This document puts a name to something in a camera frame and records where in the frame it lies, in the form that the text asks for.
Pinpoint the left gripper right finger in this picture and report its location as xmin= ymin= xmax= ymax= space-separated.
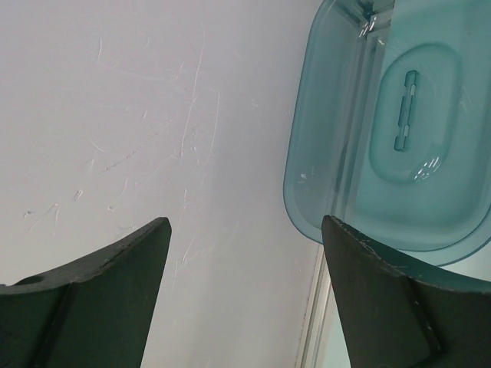
xmin=321 ymin=215 xmax=490 ymax=367

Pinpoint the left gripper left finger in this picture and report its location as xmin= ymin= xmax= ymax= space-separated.
xmin=1 ymin=217 xmax=171 ymax=367

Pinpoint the teal transparent plastic bin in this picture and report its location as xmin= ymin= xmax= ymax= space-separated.
xmin=283 ymin=1 xmax=490 ymax=266

